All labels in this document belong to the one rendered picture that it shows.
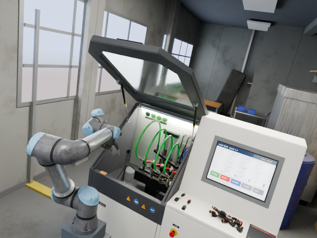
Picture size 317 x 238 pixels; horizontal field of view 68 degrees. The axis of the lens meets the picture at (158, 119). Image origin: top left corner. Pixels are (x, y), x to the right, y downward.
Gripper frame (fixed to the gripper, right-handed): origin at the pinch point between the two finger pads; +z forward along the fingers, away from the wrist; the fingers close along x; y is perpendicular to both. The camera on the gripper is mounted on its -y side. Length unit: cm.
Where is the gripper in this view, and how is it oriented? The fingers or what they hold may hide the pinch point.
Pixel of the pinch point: (115, 152)
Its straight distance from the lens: 172.4
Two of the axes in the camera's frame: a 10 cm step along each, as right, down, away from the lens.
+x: 7.6, 1.4, -6.4
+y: -6.1, 5.0, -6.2
